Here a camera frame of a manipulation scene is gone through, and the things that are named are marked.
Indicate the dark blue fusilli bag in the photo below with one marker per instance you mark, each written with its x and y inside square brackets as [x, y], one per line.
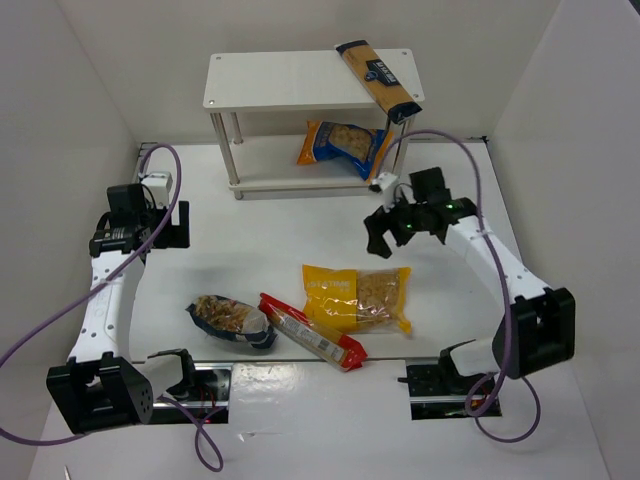
[232, 321]

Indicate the white two-tier shelf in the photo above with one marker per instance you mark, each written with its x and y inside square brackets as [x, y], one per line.
[259, 104]

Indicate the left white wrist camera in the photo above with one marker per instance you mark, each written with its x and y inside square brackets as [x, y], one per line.
[157, 185]

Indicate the orange blue pasta bag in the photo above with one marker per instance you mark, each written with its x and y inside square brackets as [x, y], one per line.
[363, 148]

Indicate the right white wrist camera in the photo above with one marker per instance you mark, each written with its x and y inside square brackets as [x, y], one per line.
[384, 183]

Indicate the blue spaghetti pack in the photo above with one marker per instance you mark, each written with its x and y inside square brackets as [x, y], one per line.
[379, 80]

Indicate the red spaghetti pack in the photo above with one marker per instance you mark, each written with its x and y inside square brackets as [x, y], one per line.
[338, 349]

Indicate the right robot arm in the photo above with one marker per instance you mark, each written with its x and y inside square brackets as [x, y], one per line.
[537, 330]

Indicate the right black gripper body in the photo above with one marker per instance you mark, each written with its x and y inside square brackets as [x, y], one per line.
[395, 220]

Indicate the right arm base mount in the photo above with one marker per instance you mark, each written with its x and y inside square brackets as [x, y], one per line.
[433, 393]

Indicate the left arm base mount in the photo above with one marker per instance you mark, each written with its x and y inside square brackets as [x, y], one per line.
[205, 398]

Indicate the yellow macaroni bag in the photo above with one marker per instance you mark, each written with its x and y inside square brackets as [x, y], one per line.
[353, 301]

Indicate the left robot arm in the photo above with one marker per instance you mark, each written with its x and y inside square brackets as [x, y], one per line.
[98, 388]

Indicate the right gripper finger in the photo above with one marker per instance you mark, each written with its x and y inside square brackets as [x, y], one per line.
[402, 229]
[377, 224]

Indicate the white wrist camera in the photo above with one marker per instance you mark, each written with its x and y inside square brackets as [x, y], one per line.
[384, 183]
[157, 185]

